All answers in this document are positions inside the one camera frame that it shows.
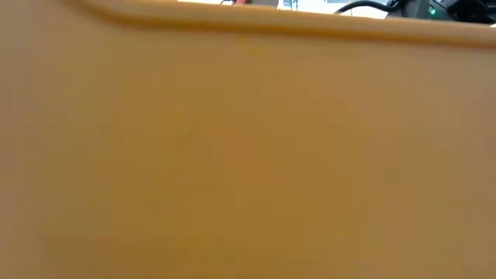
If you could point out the yellow plastic bin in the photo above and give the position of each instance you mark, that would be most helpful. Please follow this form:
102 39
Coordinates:
248 155

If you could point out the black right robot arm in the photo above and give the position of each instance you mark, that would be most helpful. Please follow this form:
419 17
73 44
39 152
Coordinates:
465 9

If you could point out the red desk lamp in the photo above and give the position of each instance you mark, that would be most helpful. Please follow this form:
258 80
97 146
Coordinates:
267 3

